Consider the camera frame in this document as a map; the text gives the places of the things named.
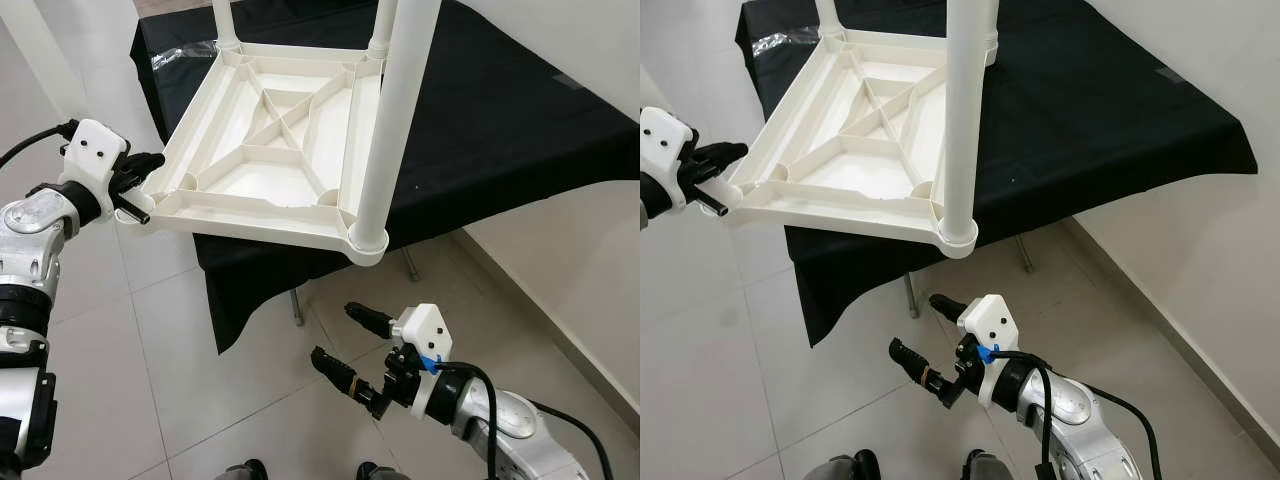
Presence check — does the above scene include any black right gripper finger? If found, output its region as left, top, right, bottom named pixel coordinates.
left=344, top=302, right=398, bottom=339
left=888, top=338, right=959, bottom=406
left=928, top=293, right=971, bottom=324
left=310, top=346, right=393, bottom=419

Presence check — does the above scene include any white plastic table top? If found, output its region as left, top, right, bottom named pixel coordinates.
left=722, top=30, right=981, bottom=259
left=120, top=42, right=389, bottom=267

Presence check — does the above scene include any black tablecloth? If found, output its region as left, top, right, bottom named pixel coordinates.
left=735, top=0, right=1259, bottom=348
left=130, top=0, right=641, bottom=356

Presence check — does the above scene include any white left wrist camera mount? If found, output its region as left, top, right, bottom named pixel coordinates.
left=640, top=105, right=697, bottom=211
left=60, top=118, right=130, bottom=198

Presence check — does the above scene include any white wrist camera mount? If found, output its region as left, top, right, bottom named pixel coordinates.
left=640, top=105, right=697, bottom=211
left=390, top=303, right=454, bottom=421
left=957, top=294, right=1022, bottom=409
left=60, top=118, right=130, bottom=198

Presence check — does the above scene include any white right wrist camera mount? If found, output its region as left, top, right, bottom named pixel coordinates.
left=957, top=294, right=1022, bottom=409
left=390, top=303, right=454, bottom=421

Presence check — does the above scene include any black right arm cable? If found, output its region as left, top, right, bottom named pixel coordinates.
left=990, top=350, right=1057, bottom=480
left=430, top=360, right=501, bottom=480

